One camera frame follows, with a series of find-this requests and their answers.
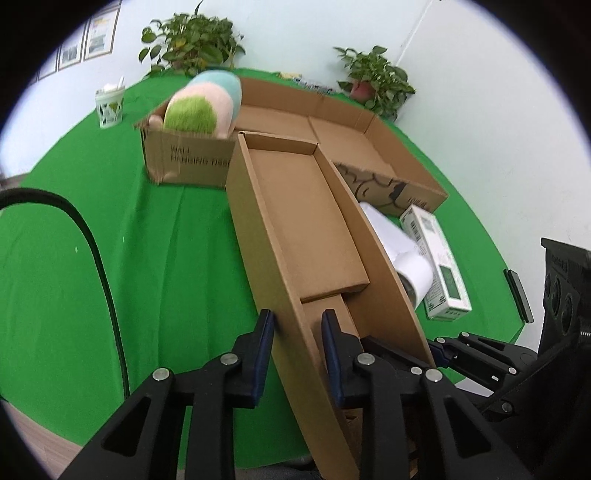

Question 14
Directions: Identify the large leafy potted plant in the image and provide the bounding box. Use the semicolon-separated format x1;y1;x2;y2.
139;0;246;79

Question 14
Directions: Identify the wall of framed certificates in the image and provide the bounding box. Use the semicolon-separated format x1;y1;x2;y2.
34;4;122;82

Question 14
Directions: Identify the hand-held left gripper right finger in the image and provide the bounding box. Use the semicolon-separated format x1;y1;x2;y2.
321;308;533;480

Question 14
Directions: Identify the small plant in red pot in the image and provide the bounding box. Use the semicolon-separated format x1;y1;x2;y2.
333;45;416;122

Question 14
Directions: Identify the patterned packet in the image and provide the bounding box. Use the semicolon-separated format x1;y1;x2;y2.
293;77;336;97

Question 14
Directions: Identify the white hair dryer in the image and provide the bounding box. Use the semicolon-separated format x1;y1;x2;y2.
359;202;435;306

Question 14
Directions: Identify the white and green carton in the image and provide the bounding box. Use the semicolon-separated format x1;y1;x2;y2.
399;205;472;321

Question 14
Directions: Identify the long narrow cardboard box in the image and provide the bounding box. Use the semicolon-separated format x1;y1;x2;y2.
225;130;437;480

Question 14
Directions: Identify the pastel plush toy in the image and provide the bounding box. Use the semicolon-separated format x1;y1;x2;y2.
148;69;243;139

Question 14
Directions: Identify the white patterned cup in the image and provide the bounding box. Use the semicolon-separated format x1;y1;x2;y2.
95;76;126;129

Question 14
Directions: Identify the large shallow cardboard box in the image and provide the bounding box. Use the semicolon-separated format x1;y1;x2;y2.
134;76;450;217

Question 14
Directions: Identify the black flat device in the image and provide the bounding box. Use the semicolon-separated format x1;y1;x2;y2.
503;268;534;324

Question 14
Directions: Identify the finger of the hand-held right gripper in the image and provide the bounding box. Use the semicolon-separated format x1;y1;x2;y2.
455;367;518;422
427;330;539;384

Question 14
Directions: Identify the white wall conduit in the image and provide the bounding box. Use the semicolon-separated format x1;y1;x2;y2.
398;0;430;62

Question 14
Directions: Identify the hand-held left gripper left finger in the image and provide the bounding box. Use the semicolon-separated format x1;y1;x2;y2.
60;308;276;480

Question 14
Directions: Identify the black cable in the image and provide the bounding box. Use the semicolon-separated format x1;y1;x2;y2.
0;188;133;402

